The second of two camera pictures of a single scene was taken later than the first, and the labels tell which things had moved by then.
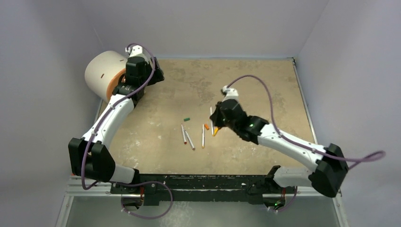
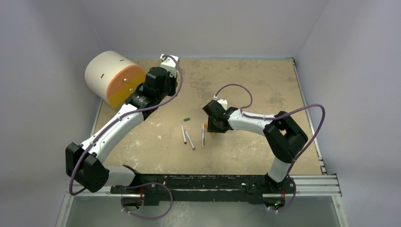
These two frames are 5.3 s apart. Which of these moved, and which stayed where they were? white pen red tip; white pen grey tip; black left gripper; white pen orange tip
Moved: black left gripper
Stayed: white pen orange tip; white pen red tip; white pen grey tip
